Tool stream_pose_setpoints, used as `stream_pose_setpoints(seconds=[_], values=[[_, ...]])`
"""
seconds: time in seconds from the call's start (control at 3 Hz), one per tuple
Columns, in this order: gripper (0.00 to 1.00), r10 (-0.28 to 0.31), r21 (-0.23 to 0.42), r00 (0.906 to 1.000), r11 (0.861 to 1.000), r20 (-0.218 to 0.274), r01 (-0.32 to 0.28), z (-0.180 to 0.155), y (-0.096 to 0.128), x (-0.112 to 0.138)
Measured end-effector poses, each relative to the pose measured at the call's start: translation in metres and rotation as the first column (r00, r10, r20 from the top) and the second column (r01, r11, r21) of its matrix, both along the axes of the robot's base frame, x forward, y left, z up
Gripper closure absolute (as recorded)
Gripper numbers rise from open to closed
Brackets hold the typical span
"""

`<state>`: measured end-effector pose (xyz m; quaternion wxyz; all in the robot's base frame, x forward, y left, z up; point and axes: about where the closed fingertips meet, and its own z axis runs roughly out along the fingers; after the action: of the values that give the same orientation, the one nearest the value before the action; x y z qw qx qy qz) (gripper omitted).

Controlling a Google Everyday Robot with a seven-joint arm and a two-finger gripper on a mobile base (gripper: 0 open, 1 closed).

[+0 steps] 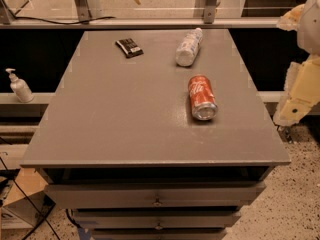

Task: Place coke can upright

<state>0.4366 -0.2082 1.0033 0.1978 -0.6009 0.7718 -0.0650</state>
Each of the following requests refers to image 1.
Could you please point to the grey drawer cabinet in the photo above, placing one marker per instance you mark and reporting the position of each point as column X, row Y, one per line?
column 115, row 120

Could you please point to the grey drawer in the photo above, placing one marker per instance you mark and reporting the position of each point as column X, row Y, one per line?
column 156, row 219
column 164, row 234
column 94, row 196

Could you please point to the right metal frame post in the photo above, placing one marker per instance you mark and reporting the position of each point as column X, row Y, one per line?
column 209, row 11

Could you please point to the left metal frame post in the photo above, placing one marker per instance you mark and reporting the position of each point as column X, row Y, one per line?
column 83, row 11

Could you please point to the clear plastic water bottle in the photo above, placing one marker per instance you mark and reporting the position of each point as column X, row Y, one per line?
column 189, row 47

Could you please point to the black snack packet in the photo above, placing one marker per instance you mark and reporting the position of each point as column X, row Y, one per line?
column 129, row 47

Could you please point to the metal frame post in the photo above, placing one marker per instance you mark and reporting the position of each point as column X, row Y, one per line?
column 83, row 11
column 209, row 11

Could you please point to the middle grey drawer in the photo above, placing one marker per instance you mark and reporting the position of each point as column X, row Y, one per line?
column 156, row 219

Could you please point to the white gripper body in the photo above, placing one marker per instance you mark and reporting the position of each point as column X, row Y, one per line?
column 310, row 27

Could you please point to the white pump dispenser bottle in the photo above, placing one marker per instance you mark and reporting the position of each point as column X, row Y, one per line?
column 19, row 87

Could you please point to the red coke can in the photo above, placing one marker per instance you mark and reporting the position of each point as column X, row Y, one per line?
column 202, row 100

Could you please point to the top grey drawer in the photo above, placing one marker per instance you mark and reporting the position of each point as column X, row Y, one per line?
column 94, row 196

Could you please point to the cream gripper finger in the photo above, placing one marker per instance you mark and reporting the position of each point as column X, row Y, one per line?
column 291, row 19
column 301, row 92

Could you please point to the bottom grey drawer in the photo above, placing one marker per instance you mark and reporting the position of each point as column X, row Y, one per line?
column 164, row 234

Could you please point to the cardboard box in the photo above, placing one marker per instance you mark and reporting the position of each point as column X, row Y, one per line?
column 24, row 200

